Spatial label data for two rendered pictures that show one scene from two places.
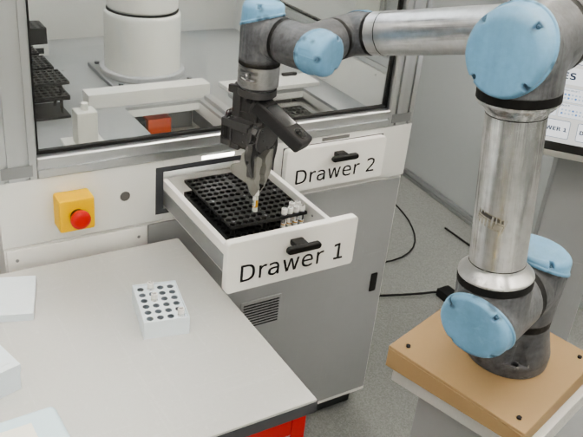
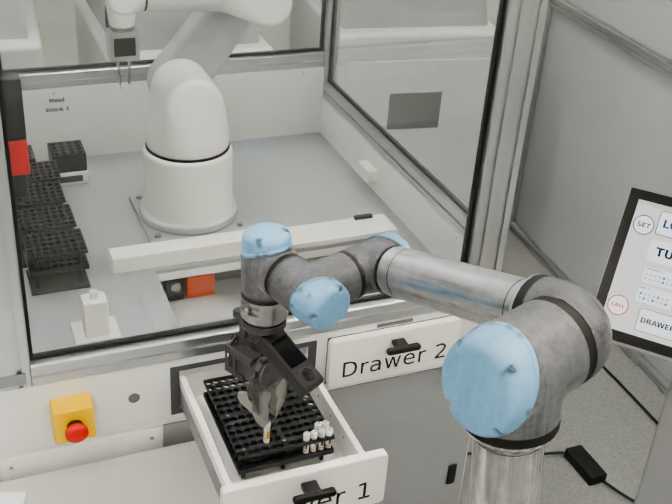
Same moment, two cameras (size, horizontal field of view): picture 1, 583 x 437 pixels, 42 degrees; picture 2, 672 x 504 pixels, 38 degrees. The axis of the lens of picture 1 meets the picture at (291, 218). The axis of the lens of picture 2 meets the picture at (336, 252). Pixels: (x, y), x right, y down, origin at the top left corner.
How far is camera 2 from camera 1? 0.48 m
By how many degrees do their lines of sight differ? 8
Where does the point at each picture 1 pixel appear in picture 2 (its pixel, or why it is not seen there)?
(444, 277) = (580, 431)
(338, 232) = (363, 472)
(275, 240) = (282, 485)
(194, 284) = not seen: outside the picture
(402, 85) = (481, 261)
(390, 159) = not seen: hidden behind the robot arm
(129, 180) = (139, 382)
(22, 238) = (16, 445)
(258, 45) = (256, 283)
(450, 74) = (613, 161)
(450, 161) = not seen: hidden behind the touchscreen
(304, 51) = (300, 305)
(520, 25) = (491, 366)
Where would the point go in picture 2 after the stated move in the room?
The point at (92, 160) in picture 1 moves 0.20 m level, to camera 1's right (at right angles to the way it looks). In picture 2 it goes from (94, 364) to (202, 383)
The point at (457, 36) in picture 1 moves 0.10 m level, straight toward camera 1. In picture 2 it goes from (469, 309) to (447, 349)
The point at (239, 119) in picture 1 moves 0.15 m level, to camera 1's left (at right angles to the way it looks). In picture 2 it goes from (245, 348) to (155, 332)
